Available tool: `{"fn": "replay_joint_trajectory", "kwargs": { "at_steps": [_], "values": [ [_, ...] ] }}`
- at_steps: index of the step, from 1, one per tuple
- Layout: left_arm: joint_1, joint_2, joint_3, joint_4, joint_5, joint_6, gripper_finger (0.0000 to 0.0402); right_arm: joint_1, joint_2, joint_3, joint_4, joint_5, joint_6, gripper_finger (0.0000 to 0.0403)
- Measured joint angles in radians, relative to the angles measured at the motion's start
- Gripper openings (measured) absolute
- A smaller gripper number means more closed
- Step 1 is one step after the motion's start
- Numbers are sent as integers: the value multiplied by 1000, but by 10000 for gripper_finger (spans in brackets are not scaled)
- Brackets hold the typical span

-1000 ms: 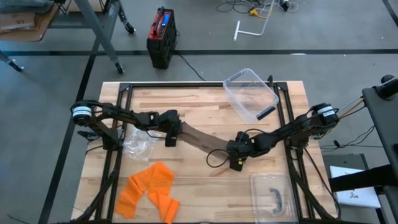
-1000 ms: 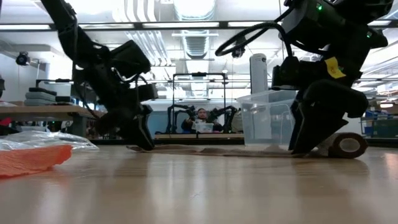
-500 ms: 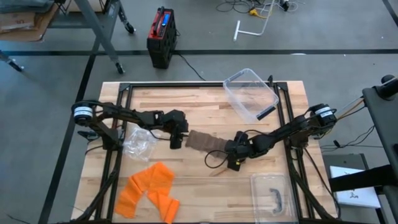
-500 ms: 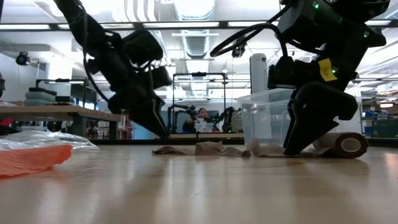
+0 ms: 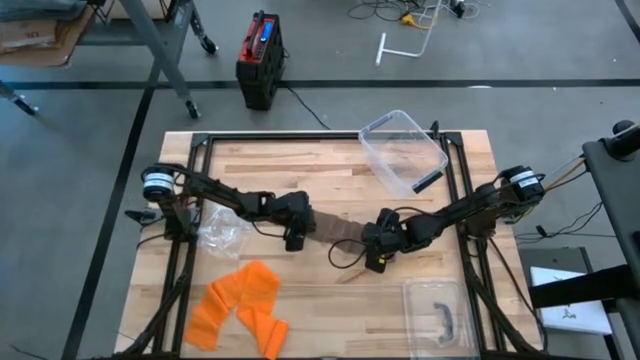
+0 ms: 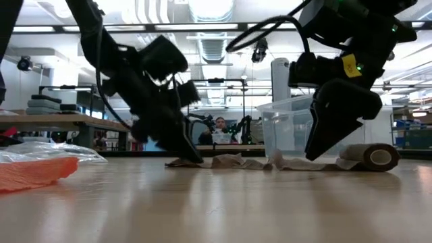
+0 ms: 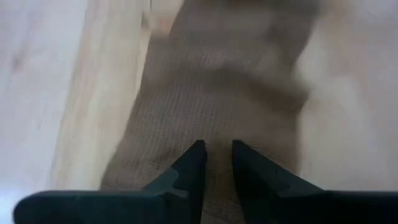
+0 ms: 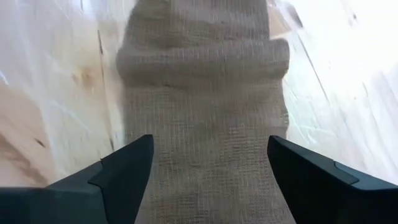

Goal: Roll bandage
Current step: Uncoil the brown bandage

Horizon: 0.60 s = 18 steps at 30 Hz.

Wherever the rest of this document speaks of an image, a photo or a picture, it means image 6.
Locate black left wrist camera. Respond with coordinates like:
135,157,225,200
140,35,189,82

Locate orange elastic bandage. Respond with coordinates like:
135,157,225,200
0,156,80,193

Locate white cabinet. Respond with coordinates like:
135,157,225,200
362,111,394,149

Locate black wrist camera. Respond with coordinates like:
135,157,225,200
140,35,189,82
288,52,319,89

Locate clear plastic bin black handles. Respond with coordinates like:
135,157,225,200
256,94,369,159

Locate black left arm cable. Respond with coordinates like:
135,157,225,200
95,20,132,131

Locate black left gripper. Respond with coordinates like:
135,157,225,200
103,47,205,165

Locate blue storage shelving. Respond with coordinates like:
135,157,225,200
391,107,432,151

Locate stack of grey pads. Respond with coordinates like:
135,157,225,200
26,94,82,115

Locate white cylindrical post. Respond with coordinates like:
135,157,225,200
271,57,292,102

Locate wooden background workbench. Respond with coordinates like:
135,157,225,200
195,144,266,152

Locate wooden background table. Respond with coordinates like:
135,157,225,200
0,113,133,152

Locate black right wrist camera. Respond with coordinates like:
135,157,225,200
288,52,319,89

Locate small clear background bin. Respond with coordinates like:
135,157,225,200
211,132,233,145

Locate black overhead frame bar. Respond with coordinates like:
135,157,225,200
11,22,432,33

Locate person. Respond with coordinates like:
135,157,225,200
198,116,234,146

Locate brown elastic bandage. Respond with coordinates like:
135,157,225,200
165,143,401,172

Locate red object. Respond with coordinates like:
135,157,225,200
0,126,20,146

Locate black stand frame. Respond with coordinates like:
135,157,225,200
38,84,99,117

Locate black table frame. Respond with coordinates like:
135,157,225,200
97,150,432,160

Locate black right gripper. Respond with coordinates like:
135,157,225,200
304,43,385,162

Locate clear plastic bag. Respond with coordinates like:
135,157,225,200
0,140,108,165

